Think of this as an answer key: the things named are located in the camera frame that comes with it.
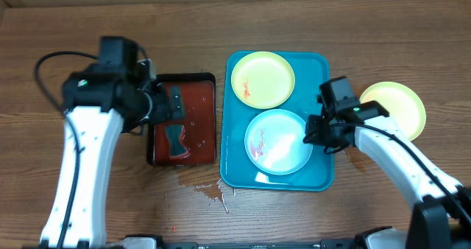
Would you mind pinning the yellow-green plate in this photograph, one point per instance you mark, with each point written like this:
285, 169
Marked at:
263, 80
403, 104

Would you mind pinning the dark green sponge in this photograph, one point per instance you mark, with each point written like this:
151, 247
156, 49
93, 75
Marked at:
175, 135

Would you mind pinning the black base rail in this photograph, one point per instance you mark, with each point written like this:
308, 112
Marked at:
157, 242

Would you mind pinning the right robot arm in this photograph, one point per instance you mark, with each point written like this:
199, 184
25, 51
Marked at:
440, 205

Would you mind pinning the teal plastic tray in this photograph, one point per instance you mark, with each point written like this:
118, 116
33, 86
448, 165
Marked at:
236, 168

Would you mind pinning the light blue plate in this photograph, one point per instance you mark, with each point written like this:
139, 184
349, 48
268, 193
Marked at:
274, 142

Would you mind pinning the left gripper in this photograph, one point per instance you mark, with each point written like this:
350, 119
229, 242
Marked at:
162, 114

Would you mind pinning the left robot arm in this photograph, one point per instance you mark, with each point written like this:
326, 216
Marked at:
113, 95

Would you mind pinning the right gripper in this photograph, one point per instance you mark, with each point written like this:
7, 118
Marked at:
316, 138

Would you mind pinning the black tray with red water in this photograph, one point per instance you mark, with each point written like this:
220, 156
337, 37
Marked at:
199, 98

